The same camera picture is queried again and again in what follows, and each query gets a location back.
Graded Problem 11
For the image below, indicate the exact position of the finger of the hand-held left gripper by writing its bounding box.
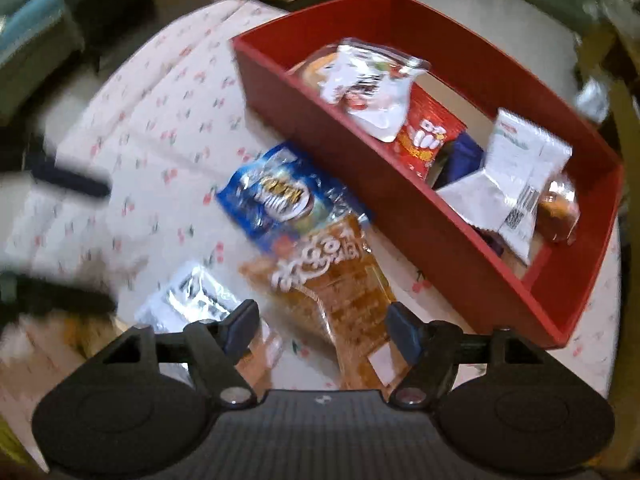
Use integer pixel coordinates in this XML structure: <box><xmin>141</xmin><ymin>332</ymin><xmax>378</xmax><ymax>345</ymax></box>
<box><xmin>0</xmin><ymin>273</ymin><xmax>119</xmax><ymax>319</ymax></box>
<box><xmin>29</xmin><ymin>156</ymin><xmax>112</xmax><ymax>201</ymax></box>

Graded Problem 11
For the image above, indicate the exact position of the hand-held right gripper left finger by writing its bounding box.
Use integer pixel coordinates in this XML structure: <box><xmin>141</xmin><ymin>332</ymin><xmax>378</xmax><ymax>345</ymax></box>
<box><xmin>87</xmin><ymin>299</ymin><xmax>261</xmax><ymax>408</ymax></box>

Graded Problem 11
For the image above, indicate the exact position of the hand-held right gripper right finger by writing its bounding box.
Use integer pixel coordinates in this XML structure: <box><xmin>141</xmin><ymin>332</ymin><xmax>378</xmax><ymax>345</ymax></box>
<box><xmin>386</xmin><ymin>301</ymin><xmax>544</xmax><ymax>409</ymax></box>

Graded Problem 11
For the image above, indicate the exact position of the orange brown snack packet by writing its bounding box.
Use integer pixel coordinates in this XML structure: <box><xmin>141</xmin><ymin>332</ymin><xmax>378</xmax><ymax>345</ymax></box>
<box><xmin>240</xmin><ymin>215</ymin><xmax>411</xmax><ymax>391</ymax></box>

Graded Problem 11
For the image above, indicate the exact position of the red cardboard box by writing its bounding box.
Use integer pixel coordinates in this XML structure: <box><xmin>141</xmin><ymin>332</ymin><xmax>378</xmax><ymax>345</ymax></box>
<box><xmin>231</xmin><ymin>0</ymin><xmax>626</xmax><ymax>351</ymax></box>

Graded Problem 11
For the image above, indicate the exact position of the blue and white chips packet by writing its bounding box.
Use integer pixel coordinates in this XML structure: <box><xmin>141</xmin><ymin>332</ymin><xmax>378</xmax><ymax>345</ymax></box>
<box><xmin>216</xmin><ymin>142</ymin><xmax>373</xmax><ymax>253</ymax></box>

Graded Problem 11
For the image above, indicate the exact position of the dark blue foil packet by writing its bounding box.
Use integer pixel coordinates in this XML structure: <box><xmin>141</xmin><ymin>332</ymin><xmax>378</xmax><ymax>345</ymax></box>
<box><xmin>430</xmin><ymin>132</ymin><xmax>506</xmax><ymax>256</ymax></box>

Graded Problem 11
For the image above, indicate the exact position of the red snack packet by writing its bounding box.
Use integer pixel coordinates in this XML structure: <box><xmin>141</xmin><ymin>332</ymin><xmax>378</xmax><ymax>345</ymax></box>
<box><xmin>390</xmin><ymin>87</ymin><xmax>468</xmax><ymax>181</ymax></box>

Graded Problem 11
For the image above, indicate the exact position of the small orange pastry packet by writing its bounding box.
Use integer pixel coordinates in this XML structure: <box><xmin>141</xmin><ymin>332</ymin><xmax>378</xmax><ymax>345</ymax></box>
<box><xmin>535</xmin><ymin>172</ymin><xmax>581</xmax><ymax>246</ymax></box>

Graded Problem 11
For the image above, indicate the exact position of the white paper snack packet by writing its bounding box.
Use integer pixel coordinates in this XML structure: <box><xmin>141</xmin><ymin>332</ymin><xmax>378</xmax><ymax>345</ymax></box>
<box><xmin>435</xmin><ymin>108</ymin><xmax>573</xmax><ymax>266</ymax></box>

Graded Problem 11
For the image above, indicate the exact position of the white packet with red print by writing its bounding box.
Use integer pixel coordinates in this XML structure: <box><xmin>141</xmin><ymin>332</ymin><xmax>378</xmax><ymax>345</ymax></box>
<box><xmin>320</xmin><ymin>39</ymin><xmax>432</xmax><ymax>143</ymax></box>

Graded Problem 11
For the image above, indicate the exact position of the round yellow bun packet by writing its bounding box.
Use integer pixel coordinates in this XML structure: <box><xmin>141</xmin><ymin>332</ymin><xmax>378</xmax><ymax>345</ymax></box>
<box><xmin>290</xmin><ymin>46</ymin><xmax>346</xmax><ymax>88</ymax></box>

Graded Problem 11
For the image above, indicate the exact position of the silver foil snack packet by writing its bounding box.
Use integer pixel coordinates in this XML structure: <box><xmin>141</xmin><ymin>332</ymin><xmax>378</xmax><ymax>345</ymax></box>
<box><xmin>134</xmin><ymin>260</ymin><xmax>283</xmax><ymax>386</ymax></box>

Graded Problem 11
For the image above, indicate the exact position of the cherry print tablecloth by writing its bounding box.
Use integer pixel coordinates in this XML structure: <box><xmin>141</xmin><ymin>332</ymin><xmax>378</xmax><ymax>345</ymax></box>
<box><xmin>0</xmin><ymin>0</ymin><xmax>623</xmax><ymax>461</ymax></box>

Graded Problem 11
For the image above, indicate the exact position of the silver foil bag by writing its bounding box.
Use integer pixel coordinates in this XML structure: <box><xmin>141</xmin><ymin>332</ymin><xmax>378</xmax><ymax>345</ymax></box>
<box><xmin>577</xmin><ymin>80</ymin><xmax>611</xmax><ymax>123</ymax></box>

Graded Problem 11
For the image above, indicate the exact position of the wooden television cabinet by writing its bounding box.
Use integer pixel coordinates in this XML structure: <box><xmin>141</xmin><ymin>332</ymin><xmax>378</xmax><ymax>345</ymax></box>
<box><xmin>575</xmin><ymin>10</ymin><xmax>640</xmax><ymax>211</ymax></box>

